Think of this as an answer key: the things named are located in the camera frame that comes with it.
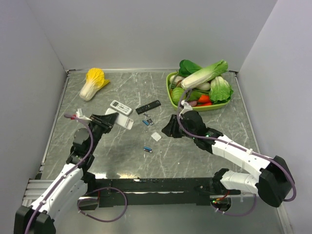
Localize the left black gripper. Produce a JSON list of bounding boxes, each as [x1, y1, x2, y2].
[[87, 112, 118, 154]]

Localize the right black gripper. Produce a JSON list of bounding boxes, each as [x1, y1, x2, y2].
[[161, 115, 196, 140]]

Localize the white grey-faced remote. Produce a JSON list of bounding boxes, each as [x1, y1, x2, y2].
[[105, 108, 134, 130]]

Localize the white battery cover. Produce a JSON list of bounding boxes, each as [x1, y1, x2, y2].
[[151, 132, 161, 141]]

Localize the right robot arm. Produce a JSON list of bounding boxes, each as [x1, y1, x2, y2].
[[161, 111, 294, 207]]

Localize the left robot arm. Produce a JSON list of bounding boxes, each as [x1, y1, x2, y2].
[[14, 113, 119, 234]]

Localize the white air conditioner remote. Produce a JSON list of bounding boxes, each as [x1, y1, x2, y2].
[[110, 100, 132, 116]]

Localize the black slim remote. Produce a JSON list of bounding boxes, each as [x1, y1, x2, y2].
[[136, 100, 161, 115]]

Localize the green plastic basket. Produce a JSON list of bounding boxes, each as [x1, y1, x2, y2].
[[166, 72, 231, 112]]

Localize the purple onion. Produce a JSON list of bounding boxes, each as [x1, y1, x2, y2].
[[188, 100, 197, 107]]

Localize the round green cabbage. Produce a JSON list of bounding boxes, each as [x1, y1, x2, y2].
[[171, 87, 186, 105]]

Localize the brown mushroom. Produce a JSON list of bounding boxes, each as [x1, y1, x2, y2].
[[176, 79, 183, 87]]

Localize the orange carrot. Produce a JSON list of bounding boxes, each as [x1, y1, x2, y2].
[[197, 95, 211, 103]]

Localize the white garlic bulb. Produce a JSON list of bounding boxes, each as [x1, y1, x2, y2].
[[169, 75, 184, 85]]

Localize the yellow napa cabbage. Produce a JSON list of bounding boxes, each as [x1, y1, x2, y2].
[[79, 68, 110, 101]]

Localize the white radish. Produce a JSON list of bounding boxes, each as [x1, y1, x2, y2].
[[196, 82, 211, 91]]

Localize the green bok choy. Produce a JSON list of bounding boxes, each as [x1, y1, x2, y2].
[[209, 76, 233, 104]]

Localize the dark green spinach leaf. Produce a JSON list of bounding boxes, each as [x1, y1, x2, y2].
[[178, 59, 202, 77]]

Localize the long green napa cabbage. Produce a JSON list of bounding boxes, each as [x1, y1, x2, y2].
[[181, 60, 228, 89]]

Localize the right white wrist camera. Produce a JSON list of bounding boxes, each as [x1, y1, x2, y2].
[[179, 100, 193, 114]]

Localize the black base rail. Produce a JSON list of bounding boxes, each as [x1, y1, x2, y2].
[[86, 177, 241, 208]]

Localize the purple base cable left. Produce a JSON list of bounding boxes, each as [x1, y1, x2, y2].
[[77, 187, 128, 222]]

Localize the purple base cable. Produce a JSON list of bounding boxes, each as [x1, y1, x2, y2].
[[211, 195, 258, 217], [77, 187, 128, 222]]

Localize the aluminium frame rail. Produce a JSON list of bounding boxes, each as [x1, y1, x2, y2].
[[23, 179, 49, 200]]

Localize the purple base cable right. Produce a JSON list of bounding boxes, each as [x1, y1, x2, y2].
[[211, 195, 258, 217]]

